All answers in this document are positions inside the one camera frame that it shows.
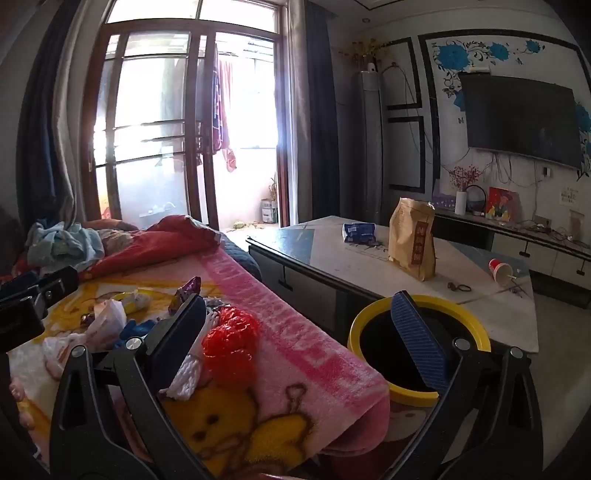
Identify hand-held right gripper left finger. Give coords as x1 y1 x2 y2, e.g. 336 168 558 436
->
48 294 208 480

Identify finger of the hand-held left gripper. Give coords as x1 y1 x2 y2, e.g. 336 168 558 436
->
0 266 80 306

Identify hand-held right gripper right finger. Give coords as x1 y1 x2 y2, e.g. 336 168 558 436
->
392 290 543 480

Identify purple snack wrapper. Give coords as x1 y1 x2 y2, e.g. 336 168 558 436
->
168 276 202 317

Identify red plastic bag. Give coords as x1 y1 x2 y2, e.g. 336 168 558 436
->
202 306 260 387

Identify white foam net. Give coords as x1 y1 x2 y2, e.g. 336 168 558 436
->
159 309 223 400

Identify yellow snack wrapper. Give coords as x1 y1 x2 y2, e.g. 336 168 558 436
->
108 291 153 315

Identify yellow round bin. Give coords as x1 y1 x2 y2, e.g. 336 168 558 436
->
347 295 491 408

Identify light blue cloth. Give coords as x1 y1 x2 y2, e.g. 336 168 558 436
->
25 222 108 271

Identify blue glove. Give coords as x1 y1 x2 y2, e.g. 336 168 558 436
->
113 318 158 352

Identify white plastic bag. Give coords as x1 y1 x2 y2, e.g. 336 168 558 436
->
43 298 128 376

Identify red quilt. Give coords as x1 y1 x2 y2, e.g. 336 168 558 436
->
78 214 228 278

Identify dark quilted sofa cover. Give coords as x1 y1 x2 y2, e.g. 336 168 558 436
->
225 231 265 283

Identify marble top coffee table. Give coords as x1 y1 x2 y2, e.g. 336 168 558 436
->
246 215 540 354

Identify brown paper bag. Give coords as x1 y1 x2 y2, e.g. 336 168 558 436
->
387 197 437 282

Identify red paper cup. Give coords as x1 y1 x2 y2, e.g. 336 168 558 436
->
488 258 519 285

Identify pink printed blanket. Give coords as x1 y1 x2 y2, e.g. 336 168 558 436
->
7 240 391 479

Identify blue packet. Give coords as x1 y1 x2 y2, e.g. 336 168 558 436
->
342 222 380 245

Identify low television cabinet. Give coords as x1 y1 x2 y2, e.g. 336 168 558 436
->
434 208 591 306

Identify white vase with red flowers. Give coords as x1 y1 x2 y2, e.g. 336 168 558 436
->
448 165 484 217

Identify grey blue curtain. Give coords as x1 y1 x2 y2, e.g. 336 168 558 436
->
17 0 114 228

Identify red picture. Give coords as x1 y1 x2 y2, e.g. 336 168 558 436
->
486 186 520 222

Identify grey standing air conditioner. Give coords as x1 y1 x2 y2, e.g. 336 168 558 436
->
353 62 387 227

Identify hanging clothes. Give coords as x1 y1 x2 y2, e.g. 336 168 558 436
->
210 45 239 173

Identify dark blue curtain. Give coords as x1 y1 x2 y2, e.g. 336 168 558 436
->
302 0 343 227

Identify yellow artificial flowers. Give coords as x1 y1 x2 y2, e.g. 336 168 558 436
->
341 39 394 73

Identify metal handle basket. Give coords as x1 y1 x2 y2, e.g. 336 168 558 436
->
465 184 489 217

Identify brown glass door frame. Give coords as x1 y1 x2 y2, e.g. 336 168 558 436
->
81 0 297 232

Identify wall mounted television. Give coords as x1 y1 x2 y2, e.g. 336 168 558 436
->
458 71 584 169

